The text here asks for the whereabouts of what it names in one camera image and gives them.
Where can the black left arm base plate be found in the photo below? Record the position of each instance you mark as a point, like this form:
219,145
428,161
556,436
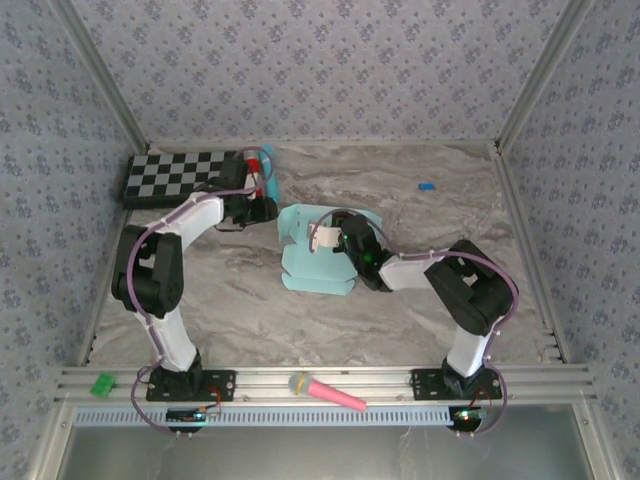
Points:
222,385

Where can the red glitter tube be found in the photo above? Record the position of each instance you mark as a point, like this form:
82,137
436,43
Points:
254,165

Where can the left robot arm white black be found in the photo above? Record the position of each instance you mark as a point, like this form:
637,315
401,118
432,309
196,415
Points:
195,220

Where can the light blue paper box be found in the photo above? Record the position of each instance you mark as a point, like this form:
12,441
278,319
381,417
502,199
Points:
310,270

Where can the black and grey chessboard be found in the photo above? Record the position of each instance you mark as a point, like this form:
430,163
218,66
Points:
165,172

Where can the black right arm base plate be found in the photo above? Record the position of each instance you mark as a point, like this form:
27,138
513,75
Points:
425,385

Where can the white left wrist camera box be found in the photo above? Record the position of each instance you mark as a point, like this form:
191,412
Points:
253,177

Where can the teal toy microphone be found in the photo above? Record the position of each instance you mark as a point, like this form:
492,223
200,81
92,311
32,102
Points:
273,190

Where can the aluminium mounting rail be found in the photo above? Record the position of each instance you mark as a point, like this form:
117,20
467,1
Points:
270,385

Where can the small blue object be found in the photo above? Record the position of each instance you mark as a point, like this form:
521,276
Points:
426,187

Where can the aluminium rear rail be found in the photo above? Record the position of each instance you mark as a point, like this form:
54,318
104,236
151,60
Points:
325,143

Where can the green toy block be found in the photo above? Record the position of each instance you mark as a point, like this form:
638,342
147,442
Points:
102,386

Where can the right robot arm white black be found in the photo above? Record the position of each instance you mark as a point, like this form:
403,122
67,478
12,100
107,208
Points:
410,272

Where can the aluminium corner post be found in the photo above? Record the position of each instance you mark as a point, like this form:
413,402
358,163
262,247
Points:
541,75
104,75

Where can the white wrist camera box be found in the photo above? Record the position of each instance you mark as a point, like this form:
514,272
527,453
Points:
253,177
327,235

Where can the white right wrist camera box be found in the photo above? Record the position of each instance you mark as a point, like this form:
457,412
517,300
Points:
327,235

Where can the pink toy microphone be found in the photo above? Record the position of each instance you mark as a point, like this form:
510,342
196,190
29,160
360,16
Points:
330,392

